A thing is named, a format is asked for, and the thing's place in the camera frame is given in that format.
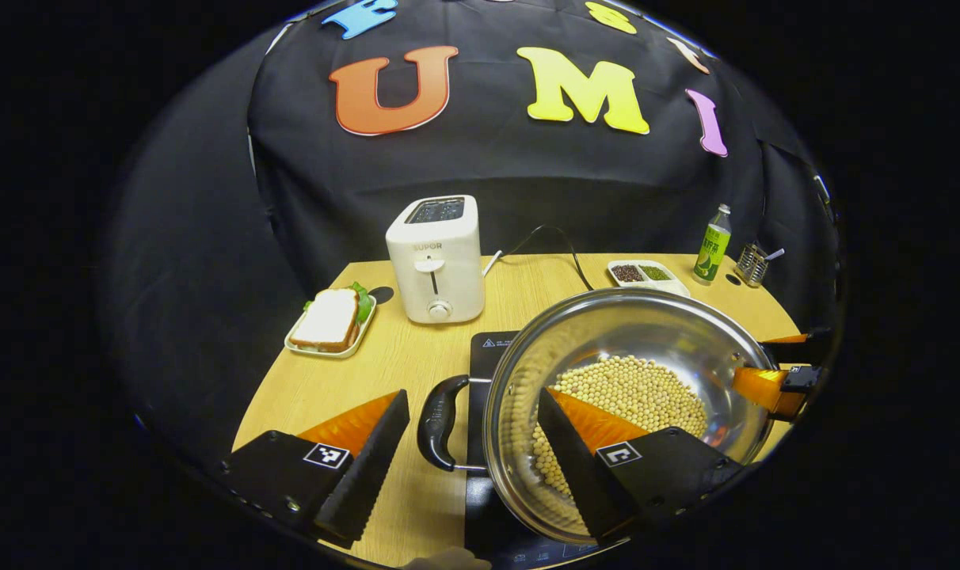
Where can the clear bottle with green label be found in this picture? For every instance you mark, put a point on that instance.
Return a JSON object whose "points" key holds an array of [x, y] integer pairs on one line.
{"points": [[711, 253]]}

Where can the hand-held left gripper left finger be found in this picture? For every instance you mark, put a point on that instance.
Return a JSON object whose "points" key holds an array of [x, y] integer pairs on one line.
{"points": [[369, 475]]}

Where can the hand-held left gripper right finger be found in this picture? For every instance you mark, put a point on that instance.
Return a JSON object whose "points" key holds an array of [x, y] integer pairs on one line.
{"points": [[583, 475]]}

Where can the white toaster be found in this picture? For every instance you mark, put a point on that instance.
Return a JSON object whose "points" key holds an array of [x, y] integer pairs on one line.
{"points": [[436, 261]]}

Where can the black induction cooktop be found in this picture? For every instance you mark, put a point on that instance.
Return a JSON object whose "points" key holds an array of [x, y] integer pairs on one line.
{"points": [[488, 522]]}

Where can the stainless steel pot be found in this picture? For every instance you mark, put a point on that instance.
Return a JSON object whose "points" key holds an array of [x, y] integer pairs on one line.
{"points": [[630, 324]]}

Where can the pile of green beans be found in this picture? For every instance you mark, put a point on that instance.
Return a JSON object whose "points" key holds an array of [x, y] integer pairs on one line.
{"points": [[656, 272]]}

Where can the sandwich with lettuce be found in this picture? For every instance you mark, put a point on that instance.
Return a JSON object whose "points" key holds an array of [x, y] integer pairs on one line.
{"points": [[329, 317]]}

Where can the white rectangular plate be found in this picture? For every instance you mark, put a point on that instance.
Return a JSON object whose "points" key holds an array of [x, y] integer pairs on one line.
{"points": [[353, 348]]}

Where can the pile of dark red beans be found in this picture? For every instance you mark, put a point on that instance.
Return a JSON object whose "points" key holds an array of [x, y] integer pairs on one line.
{"points": [[627, 273]]}

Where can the pile of soybeans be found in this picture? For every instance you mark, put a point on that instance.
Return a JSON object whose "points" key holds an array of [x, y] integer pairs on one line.
{"points": [[638, 388]]}

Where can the white divided dish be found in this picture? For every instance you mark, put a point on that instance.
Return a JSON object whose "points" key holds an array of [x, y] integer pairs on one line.
{"points": [[674, 286]]}

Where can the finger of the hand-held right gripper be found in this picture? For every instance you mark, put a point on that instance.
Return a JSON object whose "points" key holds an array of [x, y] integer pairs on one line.
{"points": [[797, 352], [765, 388]]}

